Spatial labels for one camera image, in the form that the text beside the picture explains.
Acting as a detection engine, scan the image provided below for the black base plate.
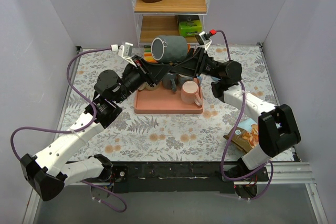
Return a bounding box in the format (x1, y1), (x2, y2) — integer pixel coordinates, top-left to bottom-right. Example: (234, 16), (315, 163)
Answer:
(81, 161), (270, 195)

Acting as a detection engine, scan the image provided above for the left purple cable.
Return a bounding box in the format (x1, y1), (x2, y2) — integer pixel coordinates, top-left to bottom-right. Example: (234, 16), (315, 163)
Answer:
(10, 46), (128, 213)

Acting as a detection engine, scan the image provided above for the floral table mat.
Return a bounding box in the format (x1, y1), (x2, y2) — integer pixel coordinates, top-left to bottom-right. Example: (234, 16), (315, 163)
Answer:
(51, 45), (295, 162)

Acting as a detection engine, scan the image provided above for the blue floral mug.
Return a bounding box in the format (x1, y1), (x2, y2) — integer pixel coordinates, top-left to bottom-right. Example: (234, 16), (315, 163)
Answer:
(177, 74), (202, 87)

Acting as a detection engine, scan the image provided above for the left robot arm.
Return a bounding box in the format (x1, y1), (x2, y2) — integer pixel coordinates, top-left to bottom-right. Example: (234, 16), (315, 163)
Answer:
(19, 56), (173, 201)

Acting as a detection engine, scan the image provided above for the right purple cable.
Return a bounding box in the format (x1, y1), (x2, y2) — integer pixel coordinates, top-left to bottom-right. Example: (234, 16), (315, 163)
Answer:
(215, 29), (274, 200)

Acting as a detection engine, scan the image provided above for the chips bag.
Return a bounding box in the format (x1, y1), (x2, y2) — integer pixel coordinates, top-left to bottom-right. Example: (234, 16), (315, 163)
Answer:
(224, 118), (259, 153)

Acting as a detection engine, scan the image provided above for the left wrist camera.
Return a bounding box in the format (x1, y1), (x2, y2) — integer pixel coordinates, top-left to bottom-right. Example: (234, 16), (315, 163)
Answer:
(110, 42), (133, 60)

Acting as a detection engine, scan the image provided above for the green mug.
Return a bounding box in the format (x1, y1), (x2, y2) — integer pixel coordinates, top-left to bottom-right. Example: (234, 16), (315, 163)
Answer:
(144, 83), (160, 91)

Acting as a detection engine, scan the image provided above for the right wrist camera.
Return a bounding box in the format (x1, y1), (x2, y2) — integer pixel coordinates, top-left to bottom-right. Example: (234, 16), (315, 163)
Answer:
(195, 29), (217, 51)

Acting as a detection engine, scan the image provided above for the pink mug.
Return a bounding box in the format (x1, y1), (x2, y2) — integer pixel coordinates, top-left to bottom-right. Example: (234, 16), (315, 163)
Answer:
(181, 81), (203, 106)

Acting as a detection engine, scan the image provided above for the dark grey mug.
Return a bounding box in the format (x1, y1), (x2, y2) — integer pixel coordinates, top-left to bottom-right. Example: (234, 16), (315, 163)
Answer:
(151, 35), (188, 63)

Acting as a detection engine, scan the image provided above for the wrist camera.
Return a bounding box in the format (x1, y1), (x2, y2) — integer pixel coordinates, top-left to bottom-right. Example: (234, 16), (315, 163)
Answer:
(195, 29), (217, 51)
(110, 42), (133, 60)

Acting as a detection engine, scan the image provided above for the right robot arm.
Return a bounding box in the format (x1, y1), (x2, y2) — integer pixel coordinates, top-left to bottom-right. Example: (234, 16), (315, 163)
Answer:
(172, 48), (301, 181)

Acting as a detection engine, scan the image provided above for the green tissue pack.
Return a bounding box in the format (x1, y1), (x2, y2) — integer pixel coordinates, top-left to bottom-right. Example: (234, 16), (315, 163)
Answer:
(178, 20), (203, 37)

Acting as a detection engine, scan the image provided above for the dark tissue pack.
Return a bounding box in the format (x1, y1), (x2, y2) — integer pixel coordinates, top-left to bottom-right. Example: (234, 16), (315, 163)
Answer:
(176, 15), (199, 24)

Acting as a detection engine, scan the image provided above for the white wire shelf rack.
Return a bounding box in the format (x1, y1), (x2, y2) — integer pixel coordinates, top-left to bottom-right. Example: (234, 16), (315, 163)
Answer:
(131, 0), (211, 47)

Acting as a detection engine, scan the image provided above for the purple cable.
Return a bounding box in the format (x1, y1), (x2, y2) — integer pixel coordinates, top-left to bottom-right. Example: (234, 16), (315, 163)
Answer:
(10, 46), (128, 213)
(215, 29), (274, 200)

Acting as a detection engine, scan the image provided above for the blue-grey mug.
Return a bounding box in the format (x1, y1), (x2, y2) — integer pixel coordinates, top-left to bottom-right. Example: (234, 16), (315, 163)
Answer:
(161, 72), (177, 93)

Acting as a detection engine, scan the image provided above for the pink tray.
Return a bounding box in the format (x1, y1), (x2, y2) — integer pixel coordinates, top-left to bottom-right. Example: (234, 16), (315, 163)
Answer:
(134, 84), (203, 114)

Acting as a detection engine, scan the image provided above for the aluminium frame rail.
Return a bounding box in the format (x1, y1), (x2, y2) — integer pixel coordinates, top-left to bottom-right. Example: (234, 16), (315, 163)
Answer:
(33, 163), (316, 186)

